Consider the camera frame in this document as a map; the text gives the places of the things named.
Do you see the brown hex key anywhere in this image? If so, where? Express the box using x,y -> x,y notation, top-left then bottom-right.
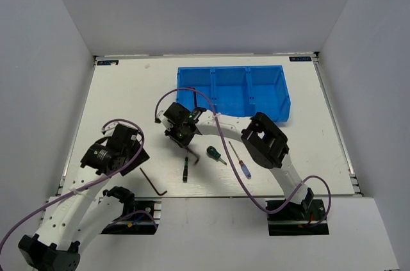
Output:
139,167 -> 168,196
185,147 -> 200,165

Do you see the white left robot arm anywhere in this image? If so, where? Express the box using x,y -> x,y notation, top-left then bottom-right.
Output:
18,119 -> 149,270

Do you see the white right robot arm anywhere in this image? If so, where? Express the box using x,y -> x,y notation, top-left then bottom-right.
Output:
156,103 -> 313,220

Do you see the slim green black screwdriver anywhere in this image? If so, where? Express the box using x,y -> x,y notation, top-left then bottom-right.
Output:
182,156 -> 189,183

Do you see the stubby green screwdriver centre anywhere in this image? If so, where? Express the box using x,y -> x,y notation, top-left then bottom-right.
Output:
206,146 -> 227,165

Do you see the blue three-compartment bin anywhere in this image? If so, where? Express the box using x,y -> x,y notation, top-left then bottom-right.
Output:
176,65 -> 291,123

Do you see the dark left corner label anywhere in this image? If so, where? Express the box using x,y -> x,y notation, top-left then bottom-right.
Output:
97,60 -> 119,66

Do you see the dark corner label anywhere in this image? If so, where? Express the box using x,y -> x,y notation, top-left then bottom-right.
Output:
289,56 -> 312,62
97,60 -> 119,66

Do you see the dark right corner label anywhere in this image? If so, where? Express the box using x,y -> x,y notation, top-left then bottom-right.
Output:
289,56 -> 312,62

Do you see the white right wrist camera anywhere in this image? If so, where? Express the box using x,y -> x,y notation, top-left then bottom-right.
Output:
154,111 -> 172,129

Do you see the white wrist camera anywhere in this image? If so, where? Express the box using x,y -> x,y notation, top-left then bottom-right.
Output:
101,122 -> 118,136
154,111 -> 172,129

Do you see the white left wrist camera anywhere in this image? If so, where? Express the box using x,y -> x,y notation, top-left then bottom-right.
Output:
101,122 -> 118,136

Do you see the blue red handle screwdriver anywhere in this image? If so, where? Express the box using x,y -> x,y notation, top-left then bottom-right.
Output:
228,141 -> 252,179

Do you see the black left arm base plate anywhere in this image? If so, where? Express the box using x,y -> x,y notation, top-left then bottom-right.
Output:
101,199 -> 162,236

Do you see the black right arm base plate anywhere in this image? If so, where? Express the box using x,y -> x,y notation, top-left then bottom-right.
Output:
267,199 -> 329,236

